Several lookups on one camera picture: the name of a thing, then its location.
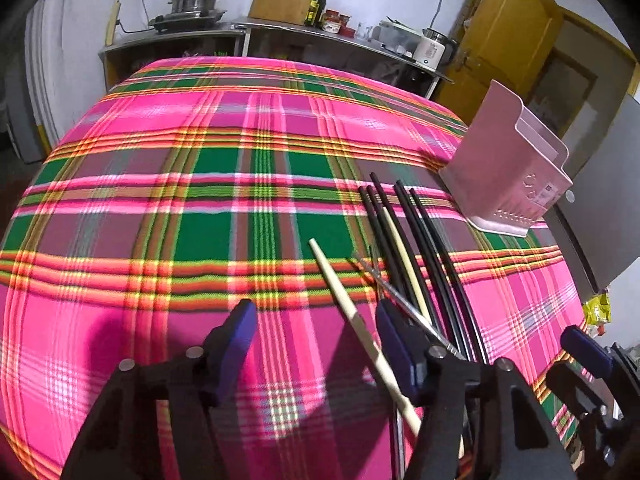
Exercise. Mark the yellow snack bag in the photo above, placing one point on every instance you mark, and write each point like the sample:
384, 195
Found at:
598, 313

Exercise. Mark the red lidded jar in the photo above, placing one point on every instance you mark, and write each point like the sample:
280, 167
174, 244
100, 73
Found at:
333, 22

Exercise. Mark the light wooden chopstick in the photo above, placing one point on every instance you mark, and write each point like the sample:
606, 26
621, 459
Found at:
369, 345
406, 262

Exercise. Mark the steel kitchen shelf counter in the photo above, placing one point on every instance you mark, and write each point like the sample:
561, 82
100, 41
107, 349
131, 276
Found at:
263, 39

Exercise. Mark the pink plaid tablecloth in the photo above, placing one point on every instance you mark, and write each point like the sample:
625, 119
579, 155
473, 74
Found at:
198, 182

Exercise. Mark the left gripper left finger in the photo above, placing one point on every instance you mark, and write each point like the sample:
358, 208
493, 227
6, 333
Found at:
226, 350

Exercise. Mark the grey refrigerator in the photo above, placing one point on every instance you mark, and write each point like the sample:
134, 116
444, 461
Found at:
596, 222

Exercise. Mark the black induction cooker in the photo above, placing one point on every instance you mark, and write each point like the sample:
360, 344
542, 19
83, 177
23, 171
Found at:
183, 21

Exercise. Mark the pink plastic utensil holder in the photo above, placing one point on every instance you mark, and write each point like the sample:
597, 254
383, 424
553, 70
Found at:
508, 170

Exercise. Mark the metal chopstick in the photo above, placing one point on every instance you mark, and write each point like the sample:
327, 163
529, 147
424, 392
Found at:
408, 308

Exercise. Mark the yellow wooden door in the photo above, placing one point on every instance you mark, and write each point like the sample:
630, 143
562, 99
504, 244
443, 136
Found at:
507, 41

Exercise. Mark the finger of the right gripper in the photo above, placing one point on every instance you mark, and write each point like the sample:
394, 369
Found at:
587, 352

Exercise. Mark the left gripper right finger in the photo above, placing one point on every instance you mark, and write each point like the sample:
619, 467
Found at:
404, 347

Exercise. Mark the white electric kettle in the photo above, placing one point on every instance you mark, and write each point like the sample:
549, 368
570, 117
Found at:
428, 53

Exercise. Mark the black chopstick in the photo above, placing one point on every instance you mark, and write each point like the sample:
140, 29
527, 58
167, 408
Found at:
426, 293
403, 284
455, 282
450, 326
381, 236

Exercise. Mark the dark oil bottle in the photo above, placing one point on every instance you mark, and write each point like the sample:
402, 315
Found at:
314, 13

